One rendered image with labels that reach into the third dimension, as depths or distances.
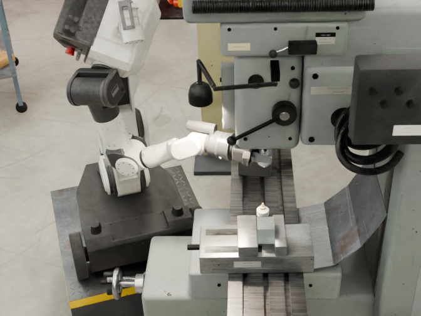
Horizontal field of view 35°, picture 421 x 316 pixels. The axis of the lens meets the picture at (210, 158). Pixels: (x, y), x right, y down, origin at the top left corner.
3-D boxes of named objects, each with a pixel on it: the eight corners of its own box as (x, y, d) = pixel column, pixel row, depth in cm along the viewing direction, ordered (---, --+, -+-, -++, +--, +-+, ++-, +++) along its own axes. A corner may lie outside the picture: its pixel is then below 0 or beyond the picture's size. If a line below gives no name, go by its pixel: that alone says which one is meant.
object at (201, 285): (190, 300, 227) (188, 274, 220) (195, 231, 255) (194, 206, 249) (339, 301, 224) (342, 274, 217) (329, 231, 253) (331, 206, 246)
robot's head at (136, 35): (121, 46, 209) (124, 41, 200) (115, 13, 208) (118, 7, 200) (142, 42, 210) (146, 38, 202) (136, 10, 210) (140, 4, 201)
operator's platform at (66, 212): (62, 249, 362) (49, 190, 339) (185, 222, 376) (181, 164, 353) (83, 364, 300) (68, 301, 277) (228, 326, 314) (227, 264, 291)
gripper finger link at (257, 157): (271, 163, 211) (252, 160, 213) (271, 155, 209) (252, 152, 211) (269, 167, 210) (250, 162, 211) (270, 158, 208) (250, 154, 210)
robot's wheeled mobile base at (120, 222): (67, 192, 333) (56, 135, 314) (168, 171, 345) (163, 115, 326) (84, 280, 283) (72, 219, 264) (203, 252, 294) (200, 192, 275)
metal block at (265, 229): (257, 244, 207) (257, 229, 204) (256, 231, 212) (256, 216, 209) (274, 244, 207) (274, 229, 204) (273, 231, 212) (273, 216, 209)
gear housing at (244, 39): (220, 59, 181) (219, 24, 175) (222, 22, 200) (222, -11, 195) (346, 57, 179) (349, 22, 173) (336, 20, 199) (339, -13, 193)
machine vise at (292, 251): (200, 274, 209) (198, 247, 203) (201, 241, 221) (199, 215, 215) (313, 273, 208) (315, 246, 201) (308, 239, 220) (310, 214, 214)
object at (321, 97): (300, 148, 196) (304, 68, 181) (295, 105, 216) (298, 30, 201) (366, 148, 195) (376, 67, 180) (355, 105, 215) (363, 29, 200)
